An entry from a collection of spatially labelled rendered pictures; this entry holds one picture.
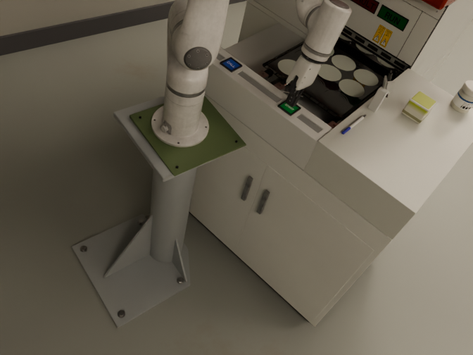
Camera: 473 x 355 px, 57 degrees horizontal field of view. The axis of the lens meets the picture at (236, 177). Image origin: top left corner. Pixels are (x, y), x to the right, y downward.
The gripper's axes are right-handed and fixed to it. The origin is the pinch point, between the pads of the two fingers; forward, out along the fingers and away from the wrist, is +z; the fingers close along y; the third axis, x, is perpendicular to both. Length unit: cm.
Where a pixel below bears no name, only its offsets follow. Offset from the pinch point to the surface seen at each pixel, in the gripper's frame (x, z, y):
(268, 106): -5.0, 5.3, 3.5
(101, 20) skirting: -179, 76, -74
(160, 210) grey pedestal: -22, 63, 19
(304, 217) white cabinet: 22.6, 36.9, -2.9
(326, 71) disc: -7.1, 2.3, -37.5
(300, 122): 6.4, 4.4, 1.5
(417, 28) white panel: 10, -23, -54
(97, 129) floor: -107, 98, -19
